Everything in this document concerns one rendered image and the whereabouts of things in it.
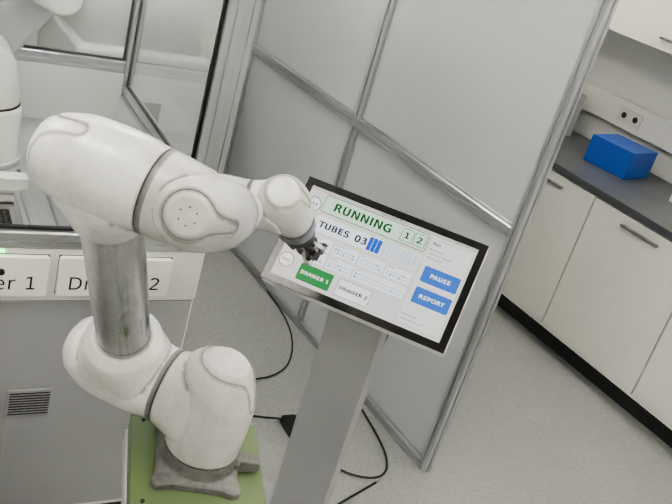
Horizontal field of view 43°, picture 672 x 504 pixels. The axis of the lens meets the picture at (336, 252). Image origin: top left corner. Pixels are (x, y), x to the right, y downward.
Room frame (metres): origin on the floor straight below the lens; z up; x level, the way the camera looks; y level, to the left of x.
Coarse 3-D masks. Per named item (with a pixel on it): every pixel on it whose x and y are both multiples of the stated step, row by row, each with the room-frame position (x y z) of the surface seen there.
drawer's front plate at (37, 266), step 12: (0, 264) 1.75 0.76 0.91; (12, 264) 1.76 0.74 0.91; (24, 264) 1.78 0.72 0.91; (36, 264) 1.79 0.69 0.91; (48, 264) 1.81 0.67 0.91; (0, 276) 1.75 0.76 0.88; (12, 276) 1.76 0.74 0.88; (24, 276) 1.78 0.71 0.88; (36, 276) 1.79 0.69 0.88; (12, 288) 1.77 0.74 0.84; (24, 288) 1.78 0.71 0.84; (36, 288) 1.80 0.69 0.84
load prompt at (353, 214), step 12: (324, 204) 2.12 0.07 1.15; (336, 204) 2.12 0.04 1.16; (348, 204) 2.12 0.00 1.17; (336, 216) 2.09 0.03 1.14; (348, 216) 2.09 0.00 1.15; (360, 216) 2.10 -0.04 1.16; (372, 216) 2.10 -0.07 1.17; (372, 228) 2.07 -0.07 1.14; (384, 228) 2.08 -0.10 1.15; (396, 228) 2.08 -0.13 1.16; (408, 228) 2.08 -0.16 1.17; (396, 240) 2.05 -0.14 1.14; (408, 240) 2.05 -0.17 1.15; (420, 240) 2.06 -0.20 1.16
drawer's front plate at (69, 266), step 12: (60, 264) 1.82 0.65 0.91; (72, 264) 1.84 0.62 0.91; (84, 264) 1.85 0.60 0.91; (156, 264) 1.96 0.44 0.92; (168, 264) 1.97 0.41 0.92; (60, 276) 1.83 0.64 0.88; (72, 276) 1.84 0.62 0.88; (84, 276) 1.86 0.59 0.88; (156, 276) 1.96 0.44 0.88; (168, 276) 1.98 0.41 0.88; (60, 288) 1.83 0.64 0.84; (84, 288) 1.86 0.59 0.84; (156, 288) 1.96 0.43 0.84
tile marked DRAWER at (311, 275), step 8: (304, 264) 2.00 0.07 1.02; (304, 272) 1.99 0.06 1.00; (312, 272) 1.99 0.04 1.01; (320, 272) 1.99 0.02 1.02; (304, 280) 1.97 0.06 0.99; (312, 280) 1.97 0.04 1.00; (320, 280) 1.97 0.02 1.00; (328, 280) 1.97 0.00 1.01; (320, 288) 1.96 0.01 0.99; (328, 288) 1.96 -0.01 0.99
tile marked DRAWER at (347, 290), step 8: (344, 280) 1.98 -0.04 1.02; (336, 288) 1.96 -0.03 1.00; (344, 288) 1.96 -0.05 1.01; (352, 288) 1.96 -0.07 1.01; (360, 288) 1.96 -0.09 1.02; (344, 296) 1.95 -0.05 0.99; (352, 296) 1.95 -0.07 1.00; (360, 296) 1.95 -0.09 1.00; (368, 296) 1.95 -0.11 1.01; (360, 304) 1.93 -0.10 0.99
